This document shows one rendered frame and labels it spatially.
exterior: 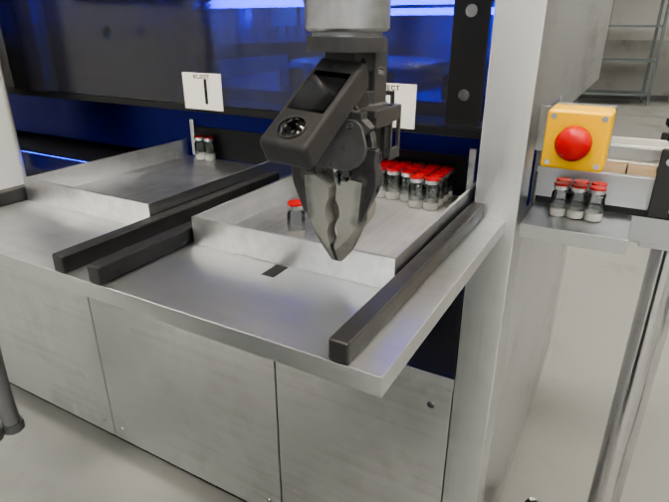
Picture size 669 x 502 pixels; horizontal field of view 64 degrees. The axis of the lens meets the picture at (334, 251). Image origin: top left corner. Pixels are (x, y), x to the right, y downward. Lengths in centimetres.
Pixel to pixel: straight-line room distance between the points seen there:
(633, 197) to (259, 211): 52
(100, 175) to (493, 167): 64
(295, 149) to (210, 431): 99
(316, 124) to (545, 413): 155
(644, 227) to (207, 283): 60
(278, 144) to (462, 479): 73
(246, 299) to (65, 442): 136
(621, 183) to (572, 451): 107
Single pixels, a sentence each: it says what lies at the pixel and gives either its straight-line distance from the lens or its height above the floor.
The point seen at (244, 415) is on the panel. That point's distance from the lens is 122.
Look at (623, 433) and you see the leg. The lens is 106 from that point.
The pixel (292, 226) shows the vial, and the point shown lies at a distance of 65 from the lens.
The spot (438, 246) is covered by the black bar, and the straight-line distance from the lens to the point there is 60.
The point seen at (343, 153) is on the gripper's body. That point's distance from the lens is 49.
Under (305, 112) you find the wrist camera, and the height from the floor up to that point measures 106.
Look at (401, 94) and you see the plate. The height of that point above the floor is 104.
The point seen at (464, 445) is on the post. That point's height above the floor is 48.
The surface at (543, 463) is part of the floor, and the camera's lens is 170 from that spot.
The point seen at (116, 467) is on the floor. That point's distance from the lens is 170.
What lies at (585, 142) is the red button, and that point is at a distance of 69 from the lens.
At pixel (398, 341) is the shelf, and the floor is 88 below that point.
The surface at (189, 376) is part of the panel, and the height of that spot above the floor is 40.
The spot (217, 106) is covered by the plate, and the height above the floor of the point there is 100.
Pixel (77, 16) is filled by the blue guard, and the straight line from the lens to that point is 118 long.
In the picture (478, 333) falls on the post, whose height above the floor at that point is 70.
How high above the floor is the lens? 112
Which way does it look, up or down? 23 degrees down
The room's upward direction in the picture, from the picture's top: straight up
